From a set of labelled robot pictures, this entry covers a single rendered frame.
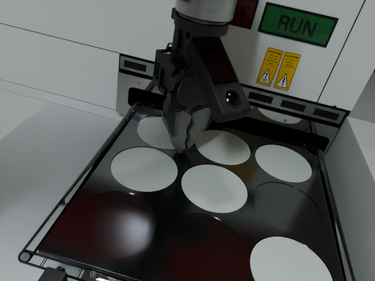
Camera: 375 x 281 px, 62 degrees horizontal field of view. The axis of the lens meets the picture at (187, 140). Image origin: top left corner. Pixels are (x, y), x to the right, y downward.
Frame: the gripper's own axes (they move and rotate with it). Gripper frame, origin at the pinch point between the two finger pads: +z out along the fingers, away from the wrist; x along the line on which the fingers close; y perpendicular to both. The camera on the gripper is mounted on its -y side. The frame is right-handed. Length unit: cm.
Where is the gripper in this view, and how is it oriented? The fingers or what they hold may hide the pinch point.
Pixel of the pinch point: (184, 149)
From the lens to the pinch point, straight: 50.6
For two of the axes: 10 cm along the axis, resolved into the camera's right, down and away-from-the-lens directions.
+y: -4.8, -5.8, 6.6
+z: -1.7, 8.0, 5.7
